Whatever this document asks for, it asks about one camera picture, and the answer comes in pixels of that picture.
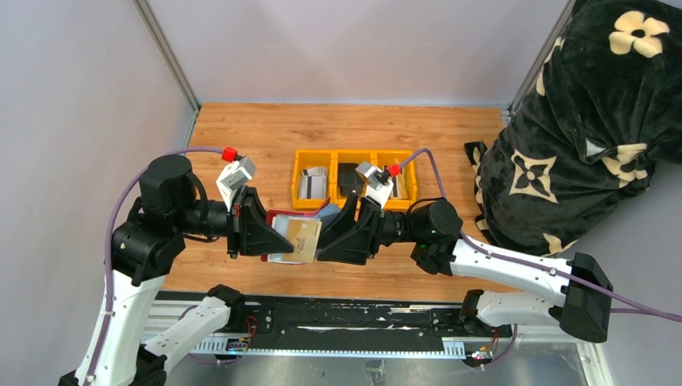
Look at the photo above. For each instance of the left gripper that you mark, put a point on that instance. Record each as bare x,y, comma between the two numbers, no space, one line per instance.
251,228

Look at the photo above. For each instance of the black cards stack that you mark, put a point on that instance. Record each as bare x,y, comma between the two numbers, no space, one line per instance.
349,182

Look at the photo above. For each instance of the red leather card holder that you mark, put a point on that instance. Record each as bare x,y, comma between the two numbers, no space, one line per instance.
279,220

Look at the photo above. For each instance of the tan logo card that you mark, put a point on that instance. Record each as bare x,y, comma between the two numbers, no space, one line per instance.
303,234

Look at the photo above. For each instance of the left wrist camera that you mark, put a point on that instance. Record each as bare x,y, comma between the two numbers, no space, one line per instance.
235,175

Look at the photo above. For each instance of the white cards stack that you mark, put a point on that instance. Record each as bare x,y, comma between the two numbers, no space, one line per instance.
313,183

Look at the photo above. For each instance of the black floral blanket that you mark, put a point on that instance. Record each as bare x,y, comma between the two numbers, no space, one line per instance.
604,111

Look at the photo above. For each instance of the left yellow bin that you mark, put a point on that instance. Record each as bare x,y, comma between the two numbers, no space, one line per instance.
309,158

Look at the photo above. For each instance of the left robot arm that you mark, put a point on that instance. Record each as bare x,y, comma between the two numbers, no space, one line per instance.
139,253

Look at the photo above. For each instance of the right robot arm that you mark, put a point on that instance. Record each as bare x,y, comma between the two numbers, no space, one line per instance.
567,293

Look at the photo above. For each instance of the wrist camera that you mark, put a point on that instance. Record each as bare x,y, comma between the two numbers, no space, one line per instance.
380,186
235,175

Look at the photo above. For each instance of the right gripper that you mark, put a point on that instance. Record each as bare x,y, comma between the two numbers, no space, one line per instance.
360,244

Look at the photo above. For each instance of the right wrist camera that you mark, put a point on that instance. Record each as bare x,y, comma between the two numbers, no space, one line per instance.
380,186

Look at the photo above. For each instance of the tan cards stack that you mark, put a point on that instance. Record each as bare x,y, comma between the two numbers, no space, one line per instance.
402,186

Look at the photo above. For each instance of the aluminium frame rail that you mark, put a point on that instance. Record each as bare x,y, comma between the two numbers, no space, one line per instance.
477,355

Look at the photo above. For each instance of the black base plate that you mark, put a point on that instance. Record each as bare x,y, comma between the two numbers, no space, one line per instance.
345,324

